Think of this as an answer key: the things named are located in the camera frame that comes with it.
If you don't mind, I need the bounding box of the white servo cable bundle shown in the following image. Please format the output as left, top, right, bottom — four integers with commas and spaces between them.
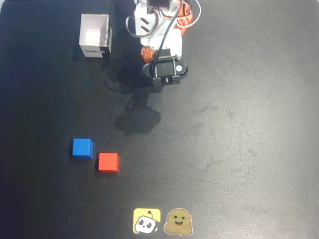
174, 0, 202, 28

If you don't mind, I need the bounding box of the thin wrist wire loop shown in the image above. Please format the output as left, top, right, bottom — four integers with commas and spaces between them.
125, 14, 141, 38

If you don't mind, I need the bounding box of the hugging face emoji sticker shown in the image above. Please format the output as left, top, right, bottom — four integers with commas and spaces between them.
163, 208, 194, 236

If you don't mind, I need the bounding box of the yellow robot sticker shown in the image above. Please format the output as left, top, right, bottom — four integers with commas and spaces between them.
133, 208, 162, 235

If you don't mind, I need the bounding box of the black gripper camera mount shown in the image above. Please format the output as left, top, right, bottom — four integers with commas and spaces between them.
141, 49, 189, 87

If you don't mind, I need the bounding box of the red cube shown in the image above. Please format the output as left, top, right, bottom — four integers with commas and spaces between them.
97, 152, 120, 173

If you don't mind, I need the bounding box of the black camera cable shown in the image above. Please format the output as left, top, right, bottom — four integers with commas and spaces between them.
149, 0, 186, 75

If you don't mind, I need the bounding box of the black table mat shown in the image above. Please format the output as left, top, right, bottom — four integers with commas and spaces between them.
0, 0, 319, 239

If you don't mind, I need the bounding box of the white cardboard box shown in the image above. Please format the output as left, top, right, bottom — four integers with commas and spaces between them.
78, 13, 113, 60

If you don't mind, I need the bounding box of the blue cube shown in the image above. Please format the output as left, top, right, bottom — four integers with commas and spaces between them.
72, 138, 95, 159

